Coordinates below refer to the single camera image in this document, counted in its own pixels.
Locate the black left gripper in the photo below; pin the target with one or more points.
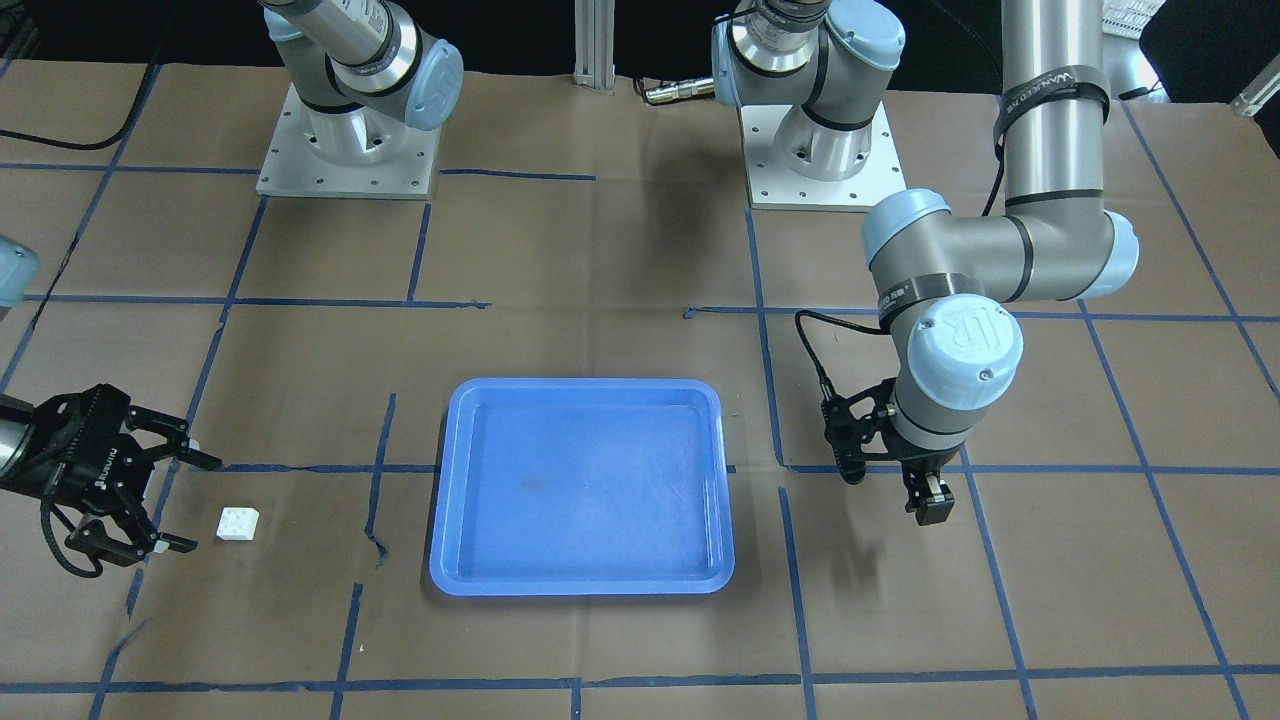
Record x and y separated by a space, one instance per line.
918 461

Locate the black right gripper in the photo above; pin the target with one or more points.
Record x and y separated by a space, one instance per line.
62 470

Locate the white block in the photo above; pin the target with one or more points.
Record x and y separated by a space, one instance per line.
237 524

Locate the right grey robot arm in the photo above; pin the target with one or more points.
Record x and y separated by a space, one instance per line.
370 93

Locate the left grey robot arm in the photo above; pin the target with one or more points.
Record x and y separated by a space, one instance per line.
943 282

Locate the blue plastic tray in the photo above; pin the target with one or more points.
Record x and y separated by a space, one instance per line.
581 487

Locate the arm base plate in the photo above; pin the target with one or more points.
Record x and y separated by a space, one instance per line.
794 164
355 155

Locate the aluminium profile post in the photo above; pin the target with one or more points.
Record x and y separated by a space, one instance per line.
593 33

